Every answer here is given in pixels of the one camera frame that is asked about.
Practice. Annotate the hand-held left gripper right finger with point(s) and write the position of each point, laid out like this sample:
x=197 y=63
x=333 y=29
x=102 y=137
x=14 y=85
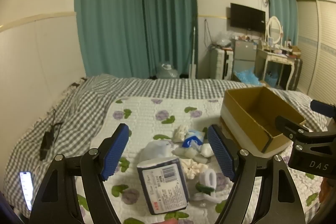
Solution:
x=220 y=153

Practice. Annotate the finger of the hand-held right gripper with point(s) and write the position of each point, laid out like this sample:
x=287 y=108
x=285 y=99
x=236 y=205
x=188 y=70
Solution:
x=321 y=107
x=288 y=125

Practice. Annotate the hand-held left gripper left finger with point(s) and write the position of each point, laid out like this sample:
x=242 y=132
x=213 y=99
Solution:
x=115 y=153

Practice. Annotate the white sock ball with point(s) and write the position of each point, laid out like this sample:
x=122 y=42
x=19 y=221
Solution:
x=207 y=150

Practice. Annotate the blue and white packet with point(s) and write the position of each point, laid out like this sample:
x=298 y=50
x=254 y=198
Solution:
x=191 y=141

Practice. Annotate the cream ruffled scrunchie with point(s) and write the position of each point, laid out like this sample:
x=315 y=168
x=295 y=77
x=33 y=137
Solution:
x=193 y=169

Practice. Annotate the white and blue sock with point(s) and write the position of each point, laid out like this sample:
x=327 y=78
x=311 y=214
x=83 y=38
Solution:
x=155 y=150

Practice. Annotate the brown cardboard box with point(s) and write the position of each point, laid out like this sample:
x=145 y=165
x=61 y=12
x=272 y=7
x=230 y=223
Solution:
x=252 y=108

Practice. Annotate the cream plush scrunchie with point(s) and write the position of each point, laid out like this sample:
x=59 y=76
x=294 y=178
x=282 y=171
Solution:
x=179 y=133

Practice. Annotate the dark blue tissue pack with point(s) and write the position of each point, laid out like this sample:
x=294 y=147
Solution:
x=164 y=184

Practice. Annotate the person's left hand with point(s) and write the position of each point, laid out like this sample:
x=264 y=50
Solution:
x=172 y=222

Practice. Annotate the blue basket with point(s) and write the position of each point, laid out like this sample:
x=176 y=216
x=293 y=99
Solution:
x=270 y=79

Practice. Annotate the floral quilted mat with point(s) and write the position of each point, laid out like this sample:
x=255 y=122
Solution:
x=147 y=113

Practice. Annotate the grey checked bedsheet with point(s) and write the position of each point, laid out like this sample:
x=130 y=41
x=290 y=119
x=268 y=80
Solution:
x=86 y=108

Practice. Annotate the white louvred wardrobe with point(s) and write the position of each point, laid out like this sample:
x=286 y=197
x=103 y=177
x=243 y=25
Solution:
x=320 y=50

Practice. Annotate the white dressing table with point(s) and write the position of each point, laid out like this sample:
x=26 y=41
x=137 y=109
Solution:
x=275 y=57

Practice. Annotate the grey mini fridge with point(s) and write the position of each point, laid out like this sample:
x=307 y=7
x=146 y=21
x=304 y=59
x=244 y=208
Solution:
x=244 y=50

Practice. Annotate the white stick mop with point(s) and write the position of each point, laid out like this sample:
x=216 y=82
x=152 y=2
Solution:
x=193 y=69

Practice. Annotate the white suitcase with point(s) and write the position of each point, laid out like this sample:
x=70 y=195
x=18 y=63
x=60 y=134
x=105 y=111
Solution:
x=219 y=64

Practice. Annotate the white oval mirror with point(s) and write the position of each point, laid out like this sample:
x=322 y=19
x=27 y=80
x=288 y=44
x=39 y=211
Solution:
x=274 y=29

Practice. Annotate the smartphone with lit screen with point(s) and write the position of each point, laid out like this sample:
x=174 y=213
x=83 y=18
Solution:
x=26 y=190

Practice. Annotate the clear water jug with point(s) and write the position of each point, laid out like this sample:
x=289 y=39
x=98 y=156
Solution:
x=168 y=71

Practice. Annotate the clear plastic bag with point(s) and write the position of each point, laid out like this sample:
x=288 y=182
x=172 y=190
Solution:
x=223 y=40

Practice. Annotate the wide green curtain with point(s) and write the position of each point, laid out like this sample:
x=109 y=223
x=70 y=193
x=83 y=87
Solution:
x=107 y=16

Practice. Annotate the small picture frame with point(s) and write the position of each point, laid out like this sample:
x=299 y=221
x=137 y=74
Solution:
x=269 y=41

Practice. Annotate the black wall television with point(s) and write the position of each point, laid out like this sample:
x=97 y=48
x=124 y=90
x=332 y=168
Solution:
x=248 y=18

